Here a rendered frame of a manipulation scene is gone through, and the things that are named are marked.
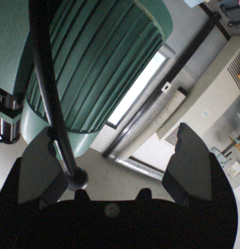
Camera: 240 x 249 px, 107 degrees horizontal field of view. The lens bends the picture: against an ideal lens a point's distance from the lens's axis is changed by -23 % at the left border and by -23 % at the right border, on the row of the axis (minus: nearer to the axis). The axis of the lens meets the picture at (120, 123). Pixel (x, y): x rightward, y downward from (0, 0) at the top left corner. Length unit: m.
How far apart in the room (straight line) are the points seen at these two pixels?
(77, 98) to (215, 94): 1.68
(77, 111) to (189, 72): 1.71
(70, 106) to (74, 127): 0.04
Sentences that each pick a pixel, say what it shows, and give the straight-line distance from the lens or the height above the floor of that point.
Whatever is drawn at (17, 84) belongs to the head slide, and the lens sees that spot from 0.24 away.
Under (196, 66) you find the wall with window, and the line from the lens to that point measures 1.85.
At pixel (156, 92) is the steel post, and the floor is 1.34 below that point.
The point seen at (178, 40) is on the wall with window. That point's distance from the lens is 1.72.
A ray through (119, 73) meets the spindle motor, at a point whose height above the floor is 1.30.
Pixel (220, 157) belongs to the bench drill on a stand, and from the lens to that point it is 2.29.
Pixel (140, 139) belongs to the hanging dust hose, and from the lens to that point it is 1.75.
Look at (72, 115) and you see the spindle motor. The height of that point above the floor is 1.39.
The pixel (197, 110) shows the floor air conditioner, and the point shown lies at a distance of 1.67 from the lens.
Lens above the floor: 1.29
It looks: 24 degrees up
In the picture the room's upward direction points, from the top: 142 degrees counter-clockwise
